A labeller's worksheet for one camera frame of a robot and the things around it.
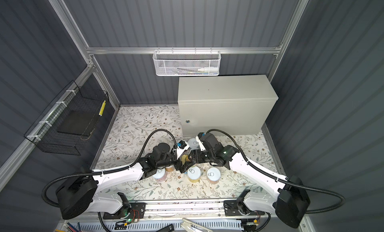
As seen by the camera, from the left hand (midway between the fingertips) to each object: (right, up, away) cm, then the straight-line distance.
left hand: (191, 155), depth 79 cm
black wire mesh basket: (-61, +19, -6) cm, 64 cm away
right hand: (+2, -1, -2) cm, 3 cm away
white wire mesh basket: (-5, +67, +44) cm, 80 cm away
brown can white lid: (-12, -8, +3) cm, 14 cm away
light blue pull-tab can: (+1, +4, +12) cm, 13 cm away
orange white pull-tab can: (+12, -10, 0) cm, 16 cm away
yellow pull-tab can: (+2, -10, +1) cm, 10 cm away
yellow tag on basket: (-50, +26, +4) cm, 57 cm away
